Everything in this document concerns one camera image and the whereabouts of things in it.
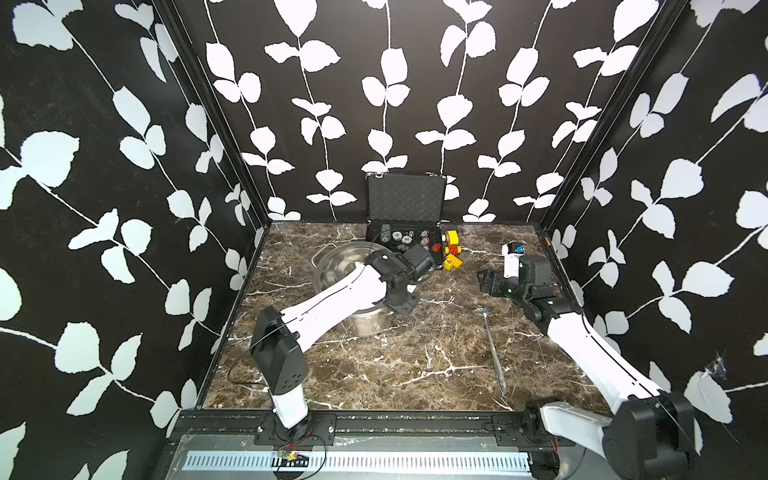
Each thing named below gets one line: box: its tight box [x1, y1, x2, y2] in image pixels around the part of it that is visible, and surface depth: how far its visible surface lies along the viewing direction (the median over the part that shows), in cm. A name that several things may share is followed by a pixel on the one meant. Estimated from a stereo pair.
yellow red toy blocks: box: [444, 230, 463, 271], surface depth 112 cm
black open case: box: [365, 172, 446, 266], surface depth 115 cm
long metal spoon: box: [472, 307, 507, 395], surface depth 85 cm
